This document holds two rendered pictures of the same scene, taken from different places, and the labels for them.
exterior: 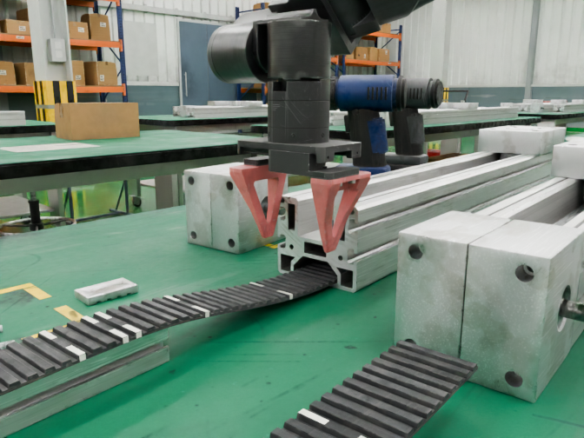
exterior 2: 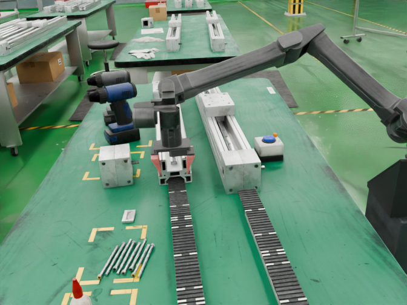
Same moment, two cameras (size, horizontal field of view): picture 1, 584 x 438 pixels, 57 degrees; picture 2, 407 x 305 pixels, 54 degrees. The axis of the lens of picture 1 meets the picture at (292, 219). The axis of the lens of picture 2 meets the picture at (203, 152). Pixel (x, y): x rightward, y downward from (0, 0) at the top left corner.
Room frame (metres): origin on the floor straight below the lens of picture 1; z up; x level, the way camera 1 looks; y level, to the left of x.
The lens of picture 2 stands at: (-0.28, 0.65, 1.38)
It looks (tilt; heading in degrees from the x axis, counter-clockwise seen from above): 26 degrees down; 315
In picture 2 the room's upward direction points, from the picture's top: 3 degrees counter-clockwise
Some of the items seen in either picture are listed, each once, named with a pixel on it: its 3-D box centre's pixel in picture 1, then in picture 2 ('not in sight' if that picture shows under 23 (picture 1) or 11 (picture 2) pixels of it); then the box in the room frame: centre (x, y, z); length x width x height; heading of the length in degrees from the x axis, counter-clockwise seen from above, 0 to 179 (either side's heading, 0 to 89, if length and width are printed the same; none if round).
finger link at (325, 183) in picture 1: (319, 200); (181, 159); (0.49, -0.03, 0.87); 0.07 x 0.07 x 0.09; 50
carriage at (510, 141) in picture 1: (521, 146); (166, 92); (1.02, -0.44, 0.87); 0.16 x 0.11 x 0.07; 140
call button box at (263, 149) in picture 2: not in sight; (266, 148); (0.41, -0.34, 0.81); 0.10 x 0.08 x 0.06; 50
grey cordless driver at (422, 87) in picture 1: (389, 133); (108, 98); (1.12, -0.20, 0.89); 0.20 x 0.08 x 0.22; 60
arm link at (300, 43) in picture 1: (294, 51); (167, 117); (0.51, 0.00, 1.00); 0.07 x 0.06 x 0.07; 46
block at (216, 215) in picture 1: (244, 205); (120, 164); (0.68, 0.06, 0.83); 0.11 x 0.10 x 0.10; 54
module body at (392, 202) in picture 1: (468, 189); (169, 123); (0.83, -0.28, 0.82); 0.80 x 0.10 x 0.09; 140
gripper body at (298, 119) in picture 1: (298, 121); (171, 137); (0.50, -0.01, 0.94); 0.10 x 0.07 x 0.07; 50
